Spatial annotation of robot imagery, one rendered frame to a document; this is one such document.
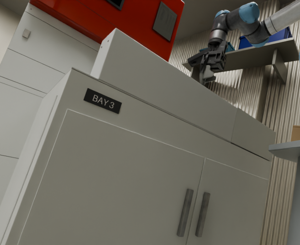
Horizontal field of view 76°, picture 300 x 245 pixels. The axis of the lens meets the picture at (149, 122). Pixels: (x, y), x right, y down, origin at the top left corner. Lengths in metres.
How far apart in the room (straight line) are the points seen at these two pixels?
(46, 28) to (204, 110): 0.86
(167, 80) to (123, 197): 0.34
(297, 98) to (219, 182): 2.46
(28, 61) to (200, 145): 0.86
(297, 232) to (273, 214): 2.20
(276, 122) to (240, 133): 2.19
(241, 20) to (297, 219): 0.72
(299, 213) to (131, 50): 0.61
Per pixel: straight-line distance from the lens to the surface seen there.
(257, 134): 0.98
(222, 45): 0.95
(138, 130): 0.51
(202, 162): 0.68
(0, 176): 1.09
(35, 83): 1.08
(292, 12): 1.02
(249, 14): 0.95
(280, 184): 2.87
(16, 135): 1.07
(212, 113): 0.72
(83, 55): 1.16
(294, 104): 3.09
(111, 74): 0.49
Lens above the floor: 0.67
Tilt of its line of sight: 10 degrees up
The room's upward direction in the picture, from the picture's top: 16 degrees clockwise
